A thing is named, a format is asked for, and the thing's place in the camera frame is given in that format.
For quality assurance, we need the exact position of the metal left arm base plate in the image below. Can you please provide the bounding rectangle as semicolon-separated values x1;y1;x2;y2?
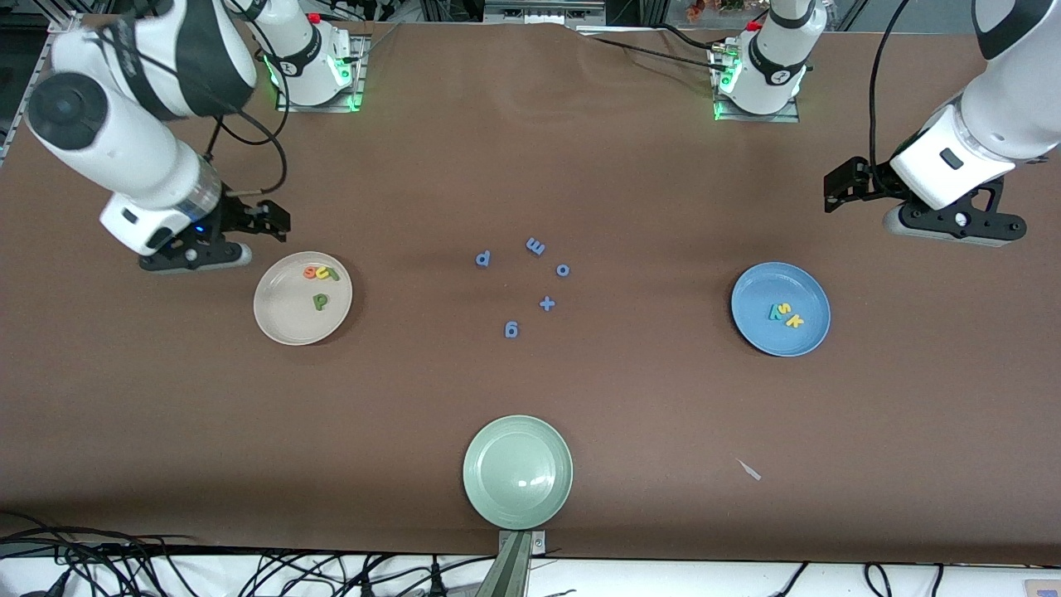
711;41;801;124

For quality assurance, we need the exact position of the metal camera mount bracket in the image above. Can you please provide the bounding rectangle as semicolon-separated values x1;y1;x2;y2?
474;531;548;597

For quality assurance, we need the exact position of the blue round plate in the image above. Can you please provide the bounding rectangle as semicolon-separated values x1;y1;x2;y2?
730;262;831;358

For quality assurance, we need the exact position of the aluminium frame profile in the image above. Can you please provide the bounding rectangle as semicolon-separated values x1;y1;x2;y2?
485;0;606;22

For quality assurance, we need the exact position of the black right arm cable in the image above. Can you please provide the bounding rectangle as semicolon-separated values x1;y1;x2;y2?
199;108;288;200

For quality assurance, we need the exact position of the brown table cover sheet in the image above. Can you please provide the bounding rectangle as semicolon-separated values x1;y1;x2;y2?
0;12;1061;565

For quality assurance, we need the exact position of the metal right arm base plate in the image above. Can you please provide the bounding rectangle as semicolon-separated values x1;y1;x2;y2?
276;33;367;113

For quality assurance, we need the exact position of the black cable to arm base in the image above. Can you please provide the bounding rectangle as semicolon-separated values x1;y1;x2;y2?
580;32;730;71

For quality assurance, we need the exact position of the pale green round plate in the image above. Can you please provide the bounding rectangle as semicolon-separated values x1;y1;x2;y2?
463;415;574;531

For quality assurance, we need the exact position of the beige round plate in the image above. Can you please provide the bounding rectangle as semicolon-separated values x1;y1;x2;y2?
253;251;354;347

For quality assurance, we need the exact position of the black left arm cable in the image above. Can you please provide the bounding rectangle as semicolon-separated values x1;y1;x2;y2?
868;0;913;163

